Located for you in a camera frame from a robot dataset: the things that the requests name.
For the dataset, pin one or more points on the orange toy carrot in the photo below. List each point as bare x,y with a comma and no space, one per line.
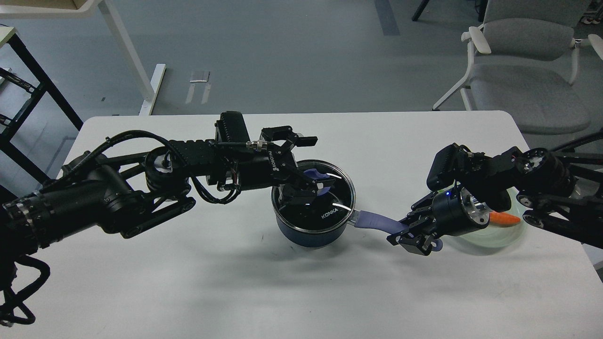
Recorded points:
503,219

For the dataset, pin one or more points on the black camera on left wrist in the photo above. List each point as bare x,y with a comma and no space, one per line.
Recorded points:
231,127

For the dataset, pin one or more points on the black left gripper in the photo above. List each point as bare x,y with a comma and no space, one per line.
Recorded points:
265,169

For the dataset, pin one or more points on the white desk with leg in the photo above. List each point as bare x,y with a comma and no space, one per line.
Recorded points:
104,17

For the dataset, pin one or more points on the clear green glass plate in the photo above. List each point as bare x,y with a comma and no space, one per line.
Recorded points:
489,240

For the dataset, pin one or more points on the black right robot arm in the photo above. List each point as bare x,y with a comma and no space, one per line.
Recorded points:
465,187

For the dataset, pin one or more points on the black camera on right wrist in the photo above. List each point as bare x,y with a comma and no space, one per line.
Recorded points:
448,165

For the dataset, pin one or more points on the blue saucepan with handle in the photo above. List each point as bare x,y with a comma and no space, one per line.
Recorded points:
359,218

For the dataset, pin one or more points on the grey office chair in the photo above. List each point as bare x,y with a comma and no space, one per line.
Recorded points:
524,60

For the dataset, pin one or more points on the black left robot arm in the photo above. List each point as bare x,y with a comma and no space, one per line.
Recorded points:
135,181

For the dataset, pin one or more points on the glass pot lid blue knob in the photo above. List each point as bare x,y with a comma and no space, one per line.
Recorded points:
327,213

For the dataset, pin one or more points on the black metal rack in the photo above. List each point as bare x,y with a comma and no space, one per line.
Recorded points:
36,93

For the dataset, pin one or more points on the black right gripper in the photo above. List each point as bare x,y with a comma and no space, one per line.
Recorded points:
455,211

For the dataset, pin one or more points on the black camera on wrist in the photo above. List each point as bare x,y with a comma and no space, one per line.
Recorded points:
448,165
231,127

